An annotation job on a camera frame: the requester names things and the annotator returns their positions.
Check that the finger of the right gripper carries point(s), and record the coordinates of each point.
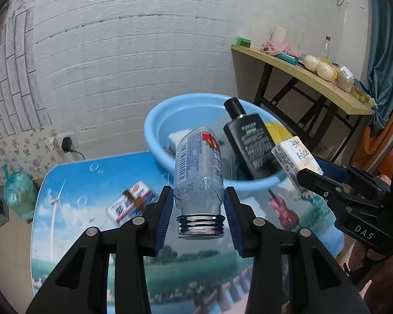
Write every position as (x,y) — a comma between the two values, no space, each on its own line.
(324,186)
(344,173)

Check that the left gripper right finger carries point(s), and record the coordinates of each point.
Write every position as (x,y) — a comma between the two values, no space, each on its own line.
(317,282)

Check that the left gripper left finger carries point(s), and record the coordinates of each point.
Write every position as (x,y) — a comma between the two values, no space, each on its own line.
(78,284)

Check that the white soap box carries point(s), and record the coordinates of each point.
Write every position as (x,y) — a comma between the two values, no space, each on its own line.
(293,156)

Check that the yellow mesh bag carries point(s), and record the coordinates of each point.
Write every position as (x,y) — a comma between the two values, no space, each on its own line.
(278,132)

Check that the black lotion bottle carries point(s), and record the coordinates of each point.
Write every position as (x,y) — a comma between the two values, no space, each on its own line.
(251,142)

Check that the clear plastic bottle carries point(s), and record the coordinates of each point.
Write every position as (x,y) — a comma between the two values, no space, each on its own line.
(198,186)

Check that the white power adapter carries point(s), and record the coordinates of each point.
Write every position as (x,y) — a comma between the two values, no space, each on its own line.
(175,138)

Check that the green grapes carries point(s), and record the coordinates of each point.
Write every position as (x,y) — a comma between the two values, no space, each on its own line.
(363,97)

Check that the wooden side table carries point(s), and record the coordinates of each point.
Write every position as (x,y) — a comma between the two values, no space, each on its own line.
(328,101)

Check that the bagged grain packet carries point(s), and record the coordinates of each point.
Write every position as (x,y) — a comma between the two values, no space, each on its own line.
(345,79)

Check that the banded floss pick box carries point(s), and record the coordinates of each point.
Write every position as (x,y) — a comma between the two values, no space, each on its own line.
(131,203)

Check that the cream bread bun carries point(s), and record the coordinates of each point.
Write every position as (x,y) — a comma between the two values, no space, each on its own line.
(311,63)
(326,72)

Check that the teal garbage bag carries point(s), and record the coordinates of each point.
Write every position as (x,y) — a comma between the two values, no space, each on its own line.
(20,194)

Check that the glass bottle red cap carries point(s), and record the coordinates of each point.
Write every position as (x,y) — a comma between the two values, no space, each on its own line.
(324,53)

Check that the teal tube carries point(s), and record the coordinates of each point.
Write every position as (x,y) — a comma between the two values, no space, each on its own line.
(287,58)

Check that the teal curtain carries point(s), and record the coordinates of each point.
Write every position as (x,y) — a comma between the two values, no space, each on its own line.
(380,62)

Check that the pink cloth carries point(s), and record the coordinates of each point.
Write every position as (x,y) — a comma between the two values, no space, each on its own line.
(275,48)

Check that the white paper roll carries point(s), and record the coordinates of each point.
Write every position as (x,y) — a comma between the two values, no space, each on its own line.
(279,34)

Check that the green small box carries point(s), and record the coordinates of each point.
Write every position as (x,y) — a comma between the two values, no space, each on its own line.
(243,42)

